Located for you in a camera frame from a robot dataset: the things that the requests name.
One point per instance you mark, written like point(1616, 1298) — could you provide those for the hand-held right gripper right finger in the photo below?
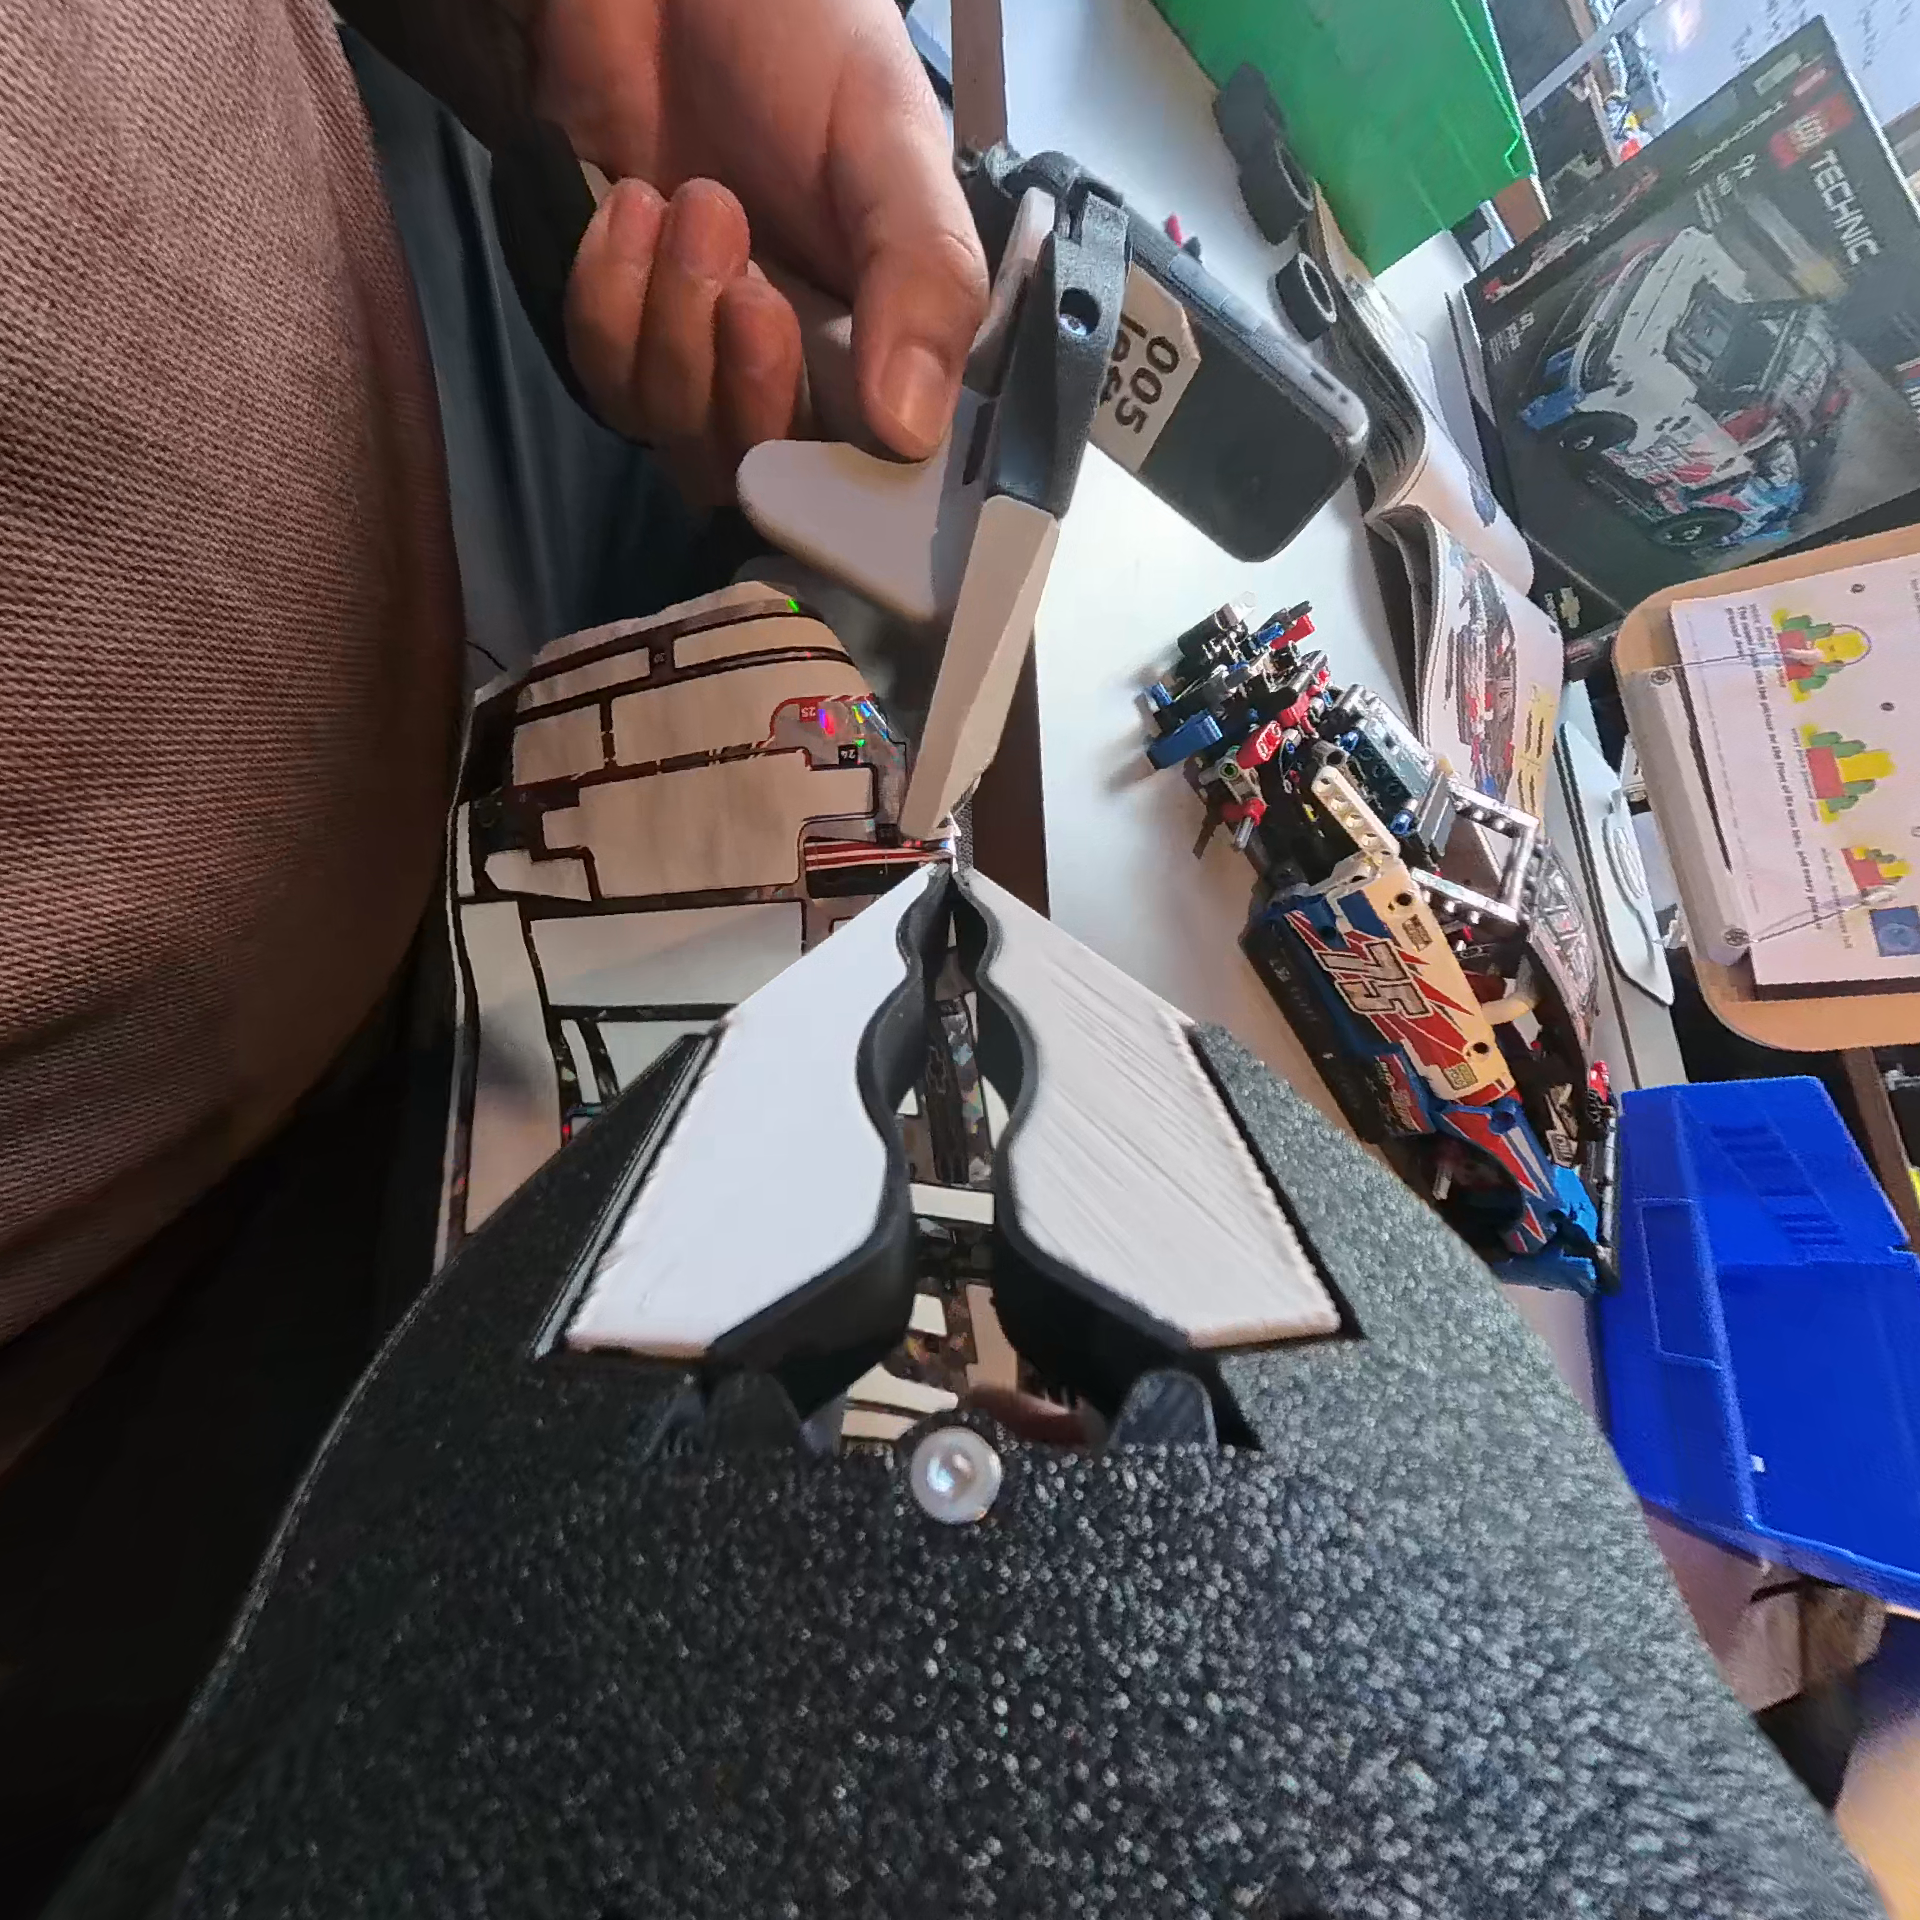
point(1155, 1185)

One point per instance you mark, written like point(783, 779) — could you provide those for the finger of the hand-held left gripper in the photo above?
point(991, 630)

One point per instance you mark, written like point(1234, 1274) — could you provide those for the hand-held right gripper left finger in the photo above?
point(750, 1185)

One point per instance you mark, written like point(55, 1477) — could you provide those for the instruction booklet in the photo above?
point(1485, 643)

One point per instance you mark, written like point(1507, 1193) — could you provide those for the green plastic bin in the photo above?
point(1351, 103)

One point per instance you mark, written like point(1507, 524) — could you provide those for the holographic sticker sheet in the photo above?
point(675, 795)

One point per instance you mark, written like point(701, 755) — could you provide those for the printed task sheet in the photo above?
point(1772, 839)

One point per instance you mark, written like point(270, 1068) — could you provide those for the person's left hand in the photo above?
point(779, 150)

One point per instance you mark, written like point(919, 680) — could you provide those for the black rubber tyre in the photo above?
point(1294, 297)
point(1262, 150)

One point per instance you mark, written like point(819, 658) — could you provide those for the partly built toy car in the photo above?
point(1379, 990)

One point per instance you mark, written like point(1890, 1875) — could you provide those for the toy car set box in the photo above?
point(1696, 344)

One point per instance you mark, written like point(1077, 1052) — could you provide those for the white stand base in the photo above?
point(1628, 886)

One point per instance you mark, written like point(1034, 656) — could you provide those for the blue plastic bin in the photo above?
point(1756, 1320)

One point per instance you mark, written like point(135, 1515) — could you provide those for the wooden display board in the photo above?
point(1801, 1022)

